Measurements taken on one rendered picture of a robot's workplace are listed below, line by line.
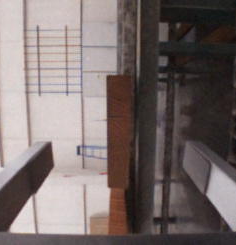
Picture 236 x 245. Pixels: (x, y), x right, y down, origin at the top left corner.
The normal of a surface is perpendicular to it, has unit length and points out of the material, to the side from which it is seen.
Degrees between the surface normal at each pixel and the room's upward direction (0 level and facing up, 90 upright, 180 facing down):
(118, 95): 90
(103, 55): 90
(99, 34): 90
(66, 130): 91
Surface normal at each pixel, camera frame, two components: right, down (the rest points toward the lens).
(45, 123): -0.02, 0.11
